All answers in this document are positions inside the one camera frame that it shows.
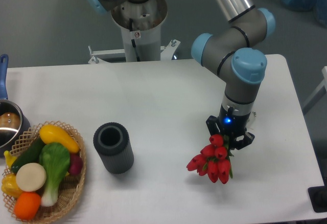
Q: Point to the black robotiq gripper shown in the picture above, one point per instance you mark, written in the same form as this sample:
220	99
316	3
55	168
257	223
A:
232	122

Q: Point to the red tulip bouquet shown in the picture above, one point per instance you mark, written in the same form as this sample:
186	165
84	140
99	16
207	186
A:
214	160

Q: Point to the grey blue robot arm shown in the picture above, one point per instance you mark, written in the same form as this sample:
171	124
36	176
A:
230	56

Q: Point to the black device at edge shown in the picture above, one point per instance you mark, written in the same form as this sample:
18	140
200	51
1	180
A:
318	198

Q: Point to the white furniture leg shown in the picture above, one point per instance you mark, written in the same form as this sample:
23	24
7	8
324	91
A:
316	94

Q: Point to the dark grey ribbed vase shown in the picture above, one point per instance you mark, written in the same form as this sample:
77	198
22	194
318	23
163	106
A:
112	143

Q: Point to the woven wicker basket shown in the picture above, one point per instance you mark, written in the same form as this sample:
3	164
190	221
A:
70	189

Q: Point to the green bok choy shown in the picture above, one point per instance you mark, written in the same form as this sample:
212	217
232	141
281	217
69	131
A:
55	159

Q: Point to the yellow squash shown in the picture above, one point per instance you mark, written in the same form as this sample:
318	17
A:
50	134

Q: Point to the dark green cucumber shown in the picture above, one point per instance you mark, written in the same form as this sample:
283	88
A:
30	155

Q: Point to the beige round bun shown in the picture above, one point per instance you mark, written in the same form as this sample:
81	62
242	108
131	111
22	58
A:
31	177

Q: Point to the orange fruit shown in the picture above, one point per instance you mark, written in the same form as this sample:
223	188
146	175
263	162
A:
27	205

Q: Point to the yellow banana tip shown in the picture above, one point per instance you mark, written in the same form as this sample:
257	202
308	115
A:
9	158

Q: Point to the yellow bell pepper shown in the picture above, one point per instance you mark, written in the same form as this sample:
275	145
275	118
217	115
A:
10	186

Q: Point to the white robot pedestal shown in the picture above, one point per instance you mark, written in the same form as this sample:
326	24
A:
140	26

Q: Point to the blue handled saucepan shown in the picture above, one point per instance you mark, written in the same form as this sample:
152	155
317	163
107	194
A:
13	121

